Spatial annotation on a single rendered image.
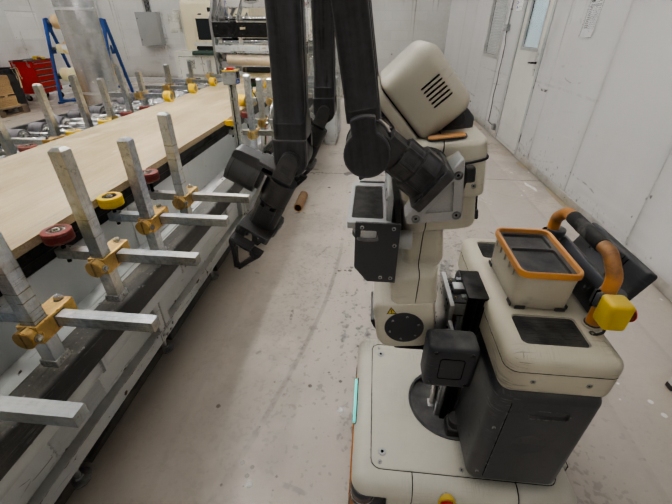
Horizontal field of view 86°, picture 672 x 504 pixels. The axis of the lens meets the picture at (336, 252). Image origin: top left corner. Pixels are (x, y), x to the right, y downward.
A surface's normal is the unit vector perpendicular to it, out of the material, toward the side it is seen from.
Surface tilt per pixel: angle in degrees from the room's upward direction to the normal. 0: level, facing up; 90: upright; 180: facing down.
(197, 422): 0
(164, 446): 0
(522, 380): 90
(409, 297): 90
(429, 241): 90
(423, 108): 90
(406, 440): 0
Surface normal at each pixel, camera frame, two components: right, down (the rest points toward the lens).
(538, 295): -0.10, 0.56
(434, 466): 0.00, -0.85
